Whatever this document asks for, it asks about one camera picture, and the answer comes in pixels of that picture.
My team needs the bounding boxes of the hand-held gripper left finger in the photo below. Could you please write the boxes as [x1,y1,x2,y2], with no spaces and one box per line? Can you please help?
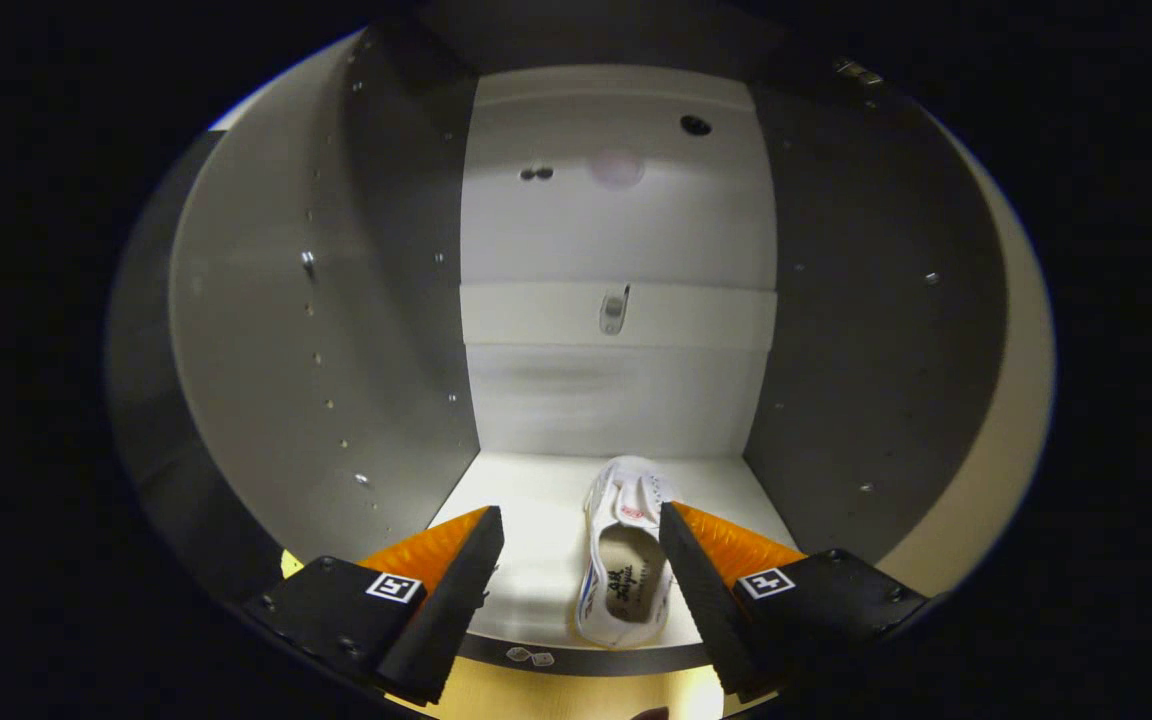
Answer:
[241,505,505,707]

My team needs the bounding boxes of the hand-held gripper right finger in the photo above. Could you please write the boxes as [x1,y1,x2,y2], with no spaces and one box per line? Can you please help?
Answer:
[658,501,932,699]

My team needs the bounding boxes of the white canvas shoe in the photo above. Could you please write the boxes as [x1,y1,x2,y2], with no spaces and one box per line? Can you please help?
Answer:
[574,456,679,649]

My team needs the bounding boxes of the grey shoe cabinet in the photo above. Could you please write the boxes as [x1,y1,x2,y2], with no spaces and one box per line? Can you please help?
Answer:
[111,15,1012,679]

